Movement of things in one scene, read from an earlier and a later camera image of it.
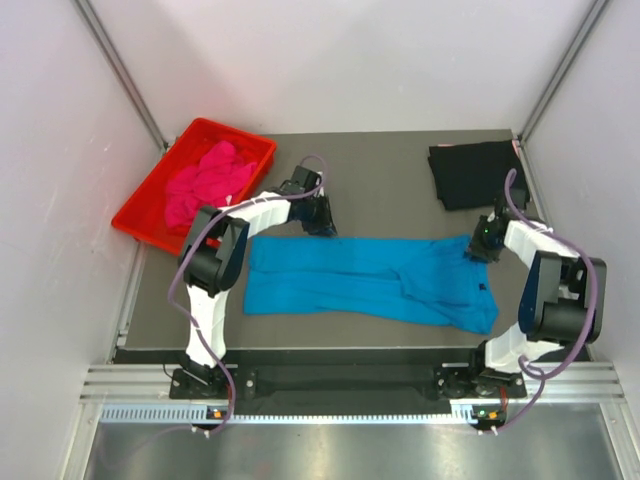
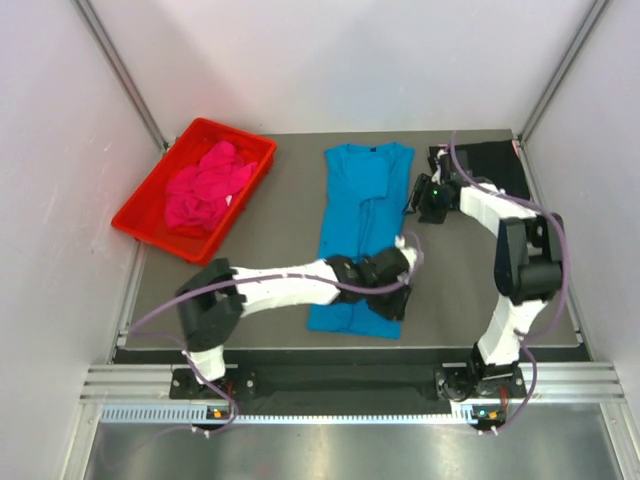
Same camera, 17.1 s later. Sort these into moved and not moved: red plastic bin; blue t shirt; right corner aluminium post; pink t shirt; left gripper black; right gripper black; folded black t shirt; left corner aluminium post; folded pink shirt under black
Moved: blue t shirt; left gripper black; right gripper black
Not moved: red plastic bin; left corner aluminium post; pink t shirt; folded pink shirt under black; right corner aluminium post; folded black t shirt
